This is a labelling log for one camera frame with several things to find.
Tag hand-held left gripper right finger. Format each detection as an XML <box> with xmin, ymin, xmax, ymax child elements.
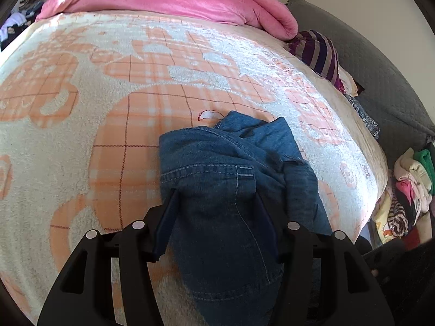
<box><xmin>255</xmin><ymin>193</ymin><xmax>395</xmax><ymax>326</ymax></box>

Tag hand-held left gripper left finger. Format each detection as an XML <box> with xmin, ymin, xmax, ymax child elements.
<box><xmin>37</xmin><ymin>190</ymin><xmax>178</xmax><ymax>326</ymax></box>

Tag blue denim jeans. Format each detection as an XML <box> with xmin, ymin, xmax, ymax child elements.
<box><xmin>159</xmin><ymin>110</ymin><xmax>334</xmax><ymax>326</ymax></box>

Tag pile of folded clothes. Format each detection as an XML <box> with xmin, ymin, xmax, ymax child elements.
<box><xmin>371</xmin><ymin>142</ymin><xmax>435</xmax><ymax>247</ymax></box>

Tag beige bedspread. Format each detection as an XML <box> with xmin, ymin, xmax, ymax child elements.
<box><xmin>272</xmin><ymin>37</ymin><xmax>390</xmax><ymax>191</ymax></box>

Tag orange white printed blanket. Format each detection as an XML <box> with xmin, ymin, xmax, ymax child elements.
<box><xmin>0</xmin><ymin>12</ymin><xmax>388</xmax><ymax>326</ymax></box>

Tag dark floral cloth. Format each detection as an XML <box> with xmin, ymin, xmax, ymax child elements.
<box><xmin>346</xmin><ymin>94</ymin><xmax>382</xmax><ymax>140</ymax></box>

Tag white pillow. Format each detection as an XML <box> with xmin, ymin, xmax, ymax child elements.
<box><xmin>336</xmin><ymin>66</ymin><xmax>365</xmax><ymax>98</ymax></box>

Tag grey quilted headboard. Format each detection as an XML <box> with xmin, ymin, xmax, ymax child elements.
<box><xmin>285</xmin><ymin>0</ymin><xmax>435</xmax><ymax>168</ymax></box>

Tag purple striped pillow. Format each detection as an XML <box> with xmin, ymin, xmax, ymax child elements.
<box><xmin>287</xmin><ymin>30</ymin><xmax>344</xmax><ymax>86</ymax></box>

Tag pink duvet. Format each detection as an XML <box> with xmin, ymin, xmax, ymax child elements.
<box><xmin>36</xmin><ymin>0</ymin><xmax>299</xmax><ymax>40</ymax></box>

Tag heap of clothes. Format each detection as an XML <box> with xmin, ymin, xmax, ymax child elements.
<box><xmin>0</xmin><ymin>0</ymin><xmax>47</xmax><ymax>51</ymax></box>

